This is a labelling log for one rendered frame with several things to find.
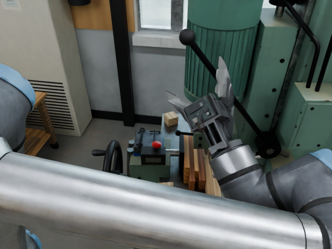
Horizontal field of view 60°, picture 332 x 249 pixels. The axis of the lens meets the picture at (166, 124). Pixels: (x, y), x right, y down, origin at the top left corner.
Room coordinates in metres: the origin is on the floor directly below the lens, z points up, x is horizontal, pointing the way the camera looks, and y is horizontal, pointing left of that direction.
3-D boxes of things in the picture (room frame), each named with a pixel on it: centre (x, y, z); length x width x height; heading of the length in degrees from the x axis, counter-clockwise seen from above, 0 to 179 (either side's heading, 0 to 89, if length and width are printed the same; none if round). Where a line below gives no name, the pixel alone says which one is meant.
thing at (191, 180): (0.70, -0.09, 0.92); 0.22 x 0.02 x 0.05; 179
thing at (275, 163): (0.56, -0.32, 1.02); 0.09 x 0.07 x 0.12; 179
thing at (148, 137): (0.72, 0.05, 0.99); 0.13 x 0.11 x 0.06; 179
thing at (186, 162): (0.71, -0.07, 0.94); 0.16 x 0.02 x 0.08; 179
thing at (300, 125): (0.56, -0.35, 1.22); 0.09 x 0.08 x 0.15; 89
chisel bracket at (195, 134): (0.72, -0.16, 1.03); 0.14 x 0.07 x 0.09; 89
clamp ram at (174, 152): (0.72, -0.02, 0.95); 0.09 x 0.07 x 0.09; 179
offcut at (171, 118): (0.96, -0.02, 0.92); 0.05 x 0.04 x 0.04; 115
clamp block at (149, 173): (0.72, 0.05, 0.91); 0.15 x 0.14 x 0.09; 179
